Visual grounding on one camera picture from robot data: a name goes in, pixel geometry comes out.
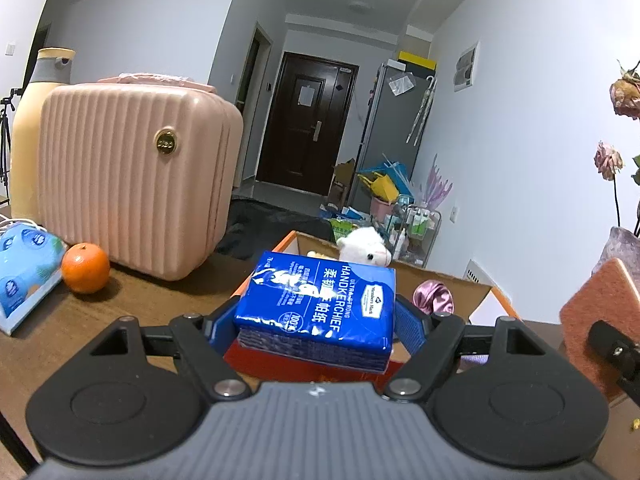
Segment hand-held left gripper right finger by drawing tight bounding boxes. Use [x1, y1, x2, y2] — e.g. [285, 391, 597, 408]
[383, 295, 549, 404]

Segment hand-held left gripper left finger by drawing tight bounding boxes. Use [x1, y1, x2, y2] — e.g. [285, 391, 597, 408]
[89, 299, 251, 404]

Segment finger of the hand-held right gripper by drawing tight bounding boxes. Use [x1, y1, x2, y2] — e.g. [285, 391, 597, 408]
[589, 320, 640, 406]

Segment pink sponge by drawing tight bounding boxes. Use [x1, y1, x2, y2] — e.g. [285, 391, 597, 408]
[559, 257, 640, 404]

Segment red cardboard box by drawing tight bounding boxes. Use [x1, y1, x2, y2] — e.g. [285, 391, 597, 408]
[222, 230, 521, 386]

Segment blue handkerchief tissue pack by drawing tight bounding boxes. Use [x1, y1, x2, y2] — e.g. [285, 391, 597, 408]
[234, 250, 397, 374]

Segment white plush toy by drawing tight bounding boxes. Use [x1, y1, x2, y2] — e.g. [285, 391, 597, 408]
[336, 226, 394, 267]

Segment mauve ceramic vase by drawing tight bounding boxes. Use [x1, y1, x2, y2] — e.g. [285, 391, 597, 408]
[590, 226, 640, 276]

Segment black floor bag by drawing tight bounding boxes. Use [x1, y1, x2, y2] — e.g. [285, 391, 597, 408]
[215, 197, 336, 261]

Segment green packets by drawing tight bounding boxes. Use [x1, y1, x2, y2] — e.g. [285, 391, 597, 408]
[320, 210, 371, 241]

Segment pink bucket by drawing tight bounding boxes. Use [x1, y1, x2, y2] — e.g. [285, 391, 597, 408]
[370, 195, 396, 221]

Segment purple coral decoration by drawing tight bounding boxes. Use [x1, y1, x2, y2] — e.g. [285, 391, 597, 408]
[422, 155, 454, 209]

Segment blue and yellow bags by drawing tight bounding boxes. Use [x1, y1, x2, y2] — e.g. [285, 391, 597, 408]
[357, 160, 416, 201]

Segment orange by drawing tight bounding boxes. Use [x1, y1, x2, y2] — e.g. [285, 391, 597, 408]
[61, 242, 111, 295]

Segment brown cardboard box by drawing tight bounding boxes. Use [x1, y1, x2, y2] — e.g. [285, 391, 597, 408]
[330, 158, 357, 206]

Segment pink ribbed suitcase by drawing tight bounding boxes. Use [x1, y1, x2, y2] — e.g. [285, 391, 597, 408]
[37, 72, 245, 282]

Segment grey fridge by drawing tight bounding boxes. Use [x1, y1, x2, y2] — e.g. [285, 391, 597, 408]
[350, 60, 439, 211]

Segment light blue tissue pack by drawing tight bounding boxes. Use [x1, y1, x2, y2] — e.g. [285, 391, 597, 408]
[0, 220, 69, 336]

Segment folded umbrella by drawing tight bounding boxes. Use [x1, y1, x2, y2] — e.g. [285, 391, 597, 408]
[405, 75, 436, 146]

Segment dark wooden door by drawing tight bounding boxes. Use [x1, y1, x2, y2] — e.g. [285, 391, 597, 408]
[257, 51, 360, 196]

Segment dried pink rose bouquet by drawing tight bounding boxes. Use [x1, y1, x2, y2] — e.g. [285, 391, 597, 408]
[593, 59, 640, 239]

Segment cream thermos bottle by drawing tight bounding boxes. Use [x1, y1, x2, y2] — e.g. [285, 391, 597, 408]
[10, 47, 77, 224]

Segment side doorway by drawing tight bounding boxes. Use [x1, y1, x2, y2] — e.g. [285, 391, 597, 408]
[235, 22, 276, 111]

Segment yellow and black box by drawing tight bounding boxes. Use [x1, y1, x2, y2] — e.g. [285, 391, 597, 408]
[397, 49, 438, 69]

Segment black tripod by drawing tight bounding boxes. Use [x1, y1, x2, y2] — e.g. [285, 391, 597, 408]
[0, 87, 24, 206]

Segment wire storage cart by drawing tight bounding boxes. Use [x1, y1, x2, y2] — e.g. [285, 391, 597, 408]
[385, 204, 442, 266]

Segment wall electric panel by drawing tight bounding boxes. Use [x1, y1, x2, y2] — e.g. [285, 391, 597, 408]
[453, 42, 481, 94]

